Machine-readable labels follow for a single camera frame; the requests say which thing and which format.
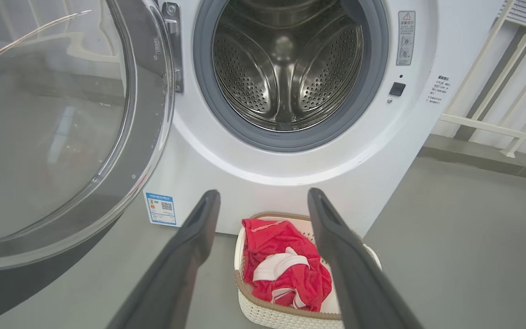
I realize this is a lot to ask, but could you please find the white metal railing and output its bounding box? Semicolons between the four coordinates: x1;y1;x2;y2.
439;0;526;158

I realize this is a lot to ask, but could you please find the grey warning sticker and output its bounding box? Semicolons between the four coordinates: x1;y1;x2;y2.
396;11;416;66

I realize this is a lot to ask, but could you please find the white washing machine body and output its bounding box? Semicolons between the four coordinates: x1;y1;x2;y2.
144;0;505;238

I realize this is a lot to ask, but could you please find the red and white garment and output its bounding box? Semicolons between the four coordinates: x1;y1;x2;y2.
242;218;332;313

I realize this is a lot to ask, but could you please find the cream perforated laundry basket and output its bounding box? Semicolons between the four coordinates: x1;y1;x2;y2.
234;212;382;329

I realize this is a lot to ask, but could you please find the blue energy label sticker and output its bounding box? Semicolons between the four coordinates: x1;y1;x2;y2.
146;192;177;226

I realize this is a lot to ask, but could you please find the dark round glass washer door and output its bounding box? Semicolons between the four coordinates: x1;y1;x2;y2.
0;0;175;327

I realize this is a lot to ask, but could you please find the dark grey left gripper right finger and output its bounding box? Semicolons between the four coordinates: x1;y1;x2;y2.
307;187;423;329

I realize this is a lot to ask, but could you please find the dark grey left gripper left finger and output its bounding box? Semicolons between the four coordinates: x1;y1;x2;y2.
108;190;221;329

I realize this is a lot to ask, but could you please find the metal door hinge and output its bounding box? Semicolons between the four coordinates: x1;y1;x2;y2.
162;2;184;94

